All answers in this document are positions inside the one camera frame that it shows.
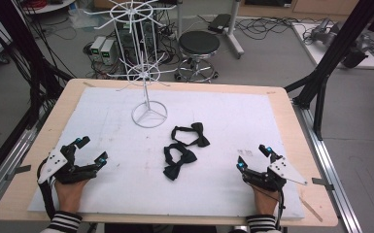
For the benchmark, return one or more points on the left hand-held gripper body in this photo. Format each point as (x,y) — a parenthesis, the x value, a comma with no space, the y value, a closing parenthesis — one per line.
(53,163)

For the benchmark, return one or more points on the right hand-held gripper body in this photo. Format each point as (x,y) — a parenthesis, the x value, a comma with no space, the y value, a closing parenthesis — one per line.
(285,170)

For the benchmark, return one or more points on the black bow tie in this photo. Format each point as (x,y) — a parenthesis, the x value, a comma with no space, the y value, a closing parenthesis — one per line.
(175,171)
(199,129)

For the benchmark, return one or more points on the person's left hand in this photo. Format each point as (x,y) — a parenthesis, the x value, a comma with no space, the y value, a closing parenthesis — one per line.
(69,197)

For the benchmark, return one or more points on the person's right hand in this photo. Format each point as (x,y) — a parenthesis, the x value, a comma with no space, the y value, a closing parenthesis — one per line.
(265,202)

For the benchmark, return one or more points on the metal table clamp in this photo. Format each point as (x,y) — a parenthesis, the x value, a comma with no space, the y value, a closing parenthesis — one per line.
(322,183)
(21,169)

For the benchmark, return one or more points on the white foam mat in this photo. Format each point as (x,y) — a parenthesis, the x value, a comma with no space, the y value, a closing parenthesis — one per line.
(207,194)

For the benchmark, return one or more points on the thin wooden stick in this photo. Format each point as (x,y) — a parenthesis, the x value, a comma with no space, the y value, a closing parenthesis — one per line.
(311,209)

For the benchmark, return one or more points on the grey power supply unit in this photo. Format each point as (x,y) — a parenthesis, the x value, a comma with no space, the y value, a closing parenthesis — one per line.
(108,50)
(97,45)

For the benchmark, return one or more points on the white floor board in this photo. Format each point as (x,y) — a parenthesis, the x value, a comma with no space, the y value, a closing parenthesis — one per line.
(320,55)

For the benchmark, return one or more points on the grey computer case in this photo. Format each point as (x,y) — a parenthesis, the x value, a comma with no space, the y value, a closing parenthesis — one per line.
(128,39)

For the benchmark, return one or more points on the black round stool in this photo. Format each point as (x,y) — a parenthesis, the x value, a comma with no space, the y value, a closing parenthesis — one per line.
(199,42)

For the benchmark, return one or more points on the black flat box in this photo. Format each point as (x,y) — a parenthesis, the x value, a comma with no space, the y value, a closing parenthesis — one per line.
(219,23)

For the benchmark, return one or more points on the white round table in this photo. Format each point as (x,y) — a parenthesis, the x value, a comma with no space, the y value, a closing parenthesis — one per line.
(55,7)

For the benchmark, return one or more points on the wooden cabinet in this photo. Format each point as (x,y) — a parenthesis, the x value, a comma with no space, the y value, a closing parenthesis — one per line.
(320,6)

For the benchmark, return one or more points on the aluminium rail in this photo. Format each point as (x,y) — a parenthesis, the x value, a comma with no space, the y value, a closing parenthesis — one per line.
(333,194)
(0,187)

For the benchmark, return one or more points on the white stand post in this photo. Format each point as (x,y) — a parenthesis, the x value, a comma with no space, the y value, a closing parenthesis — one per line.
(234,42)

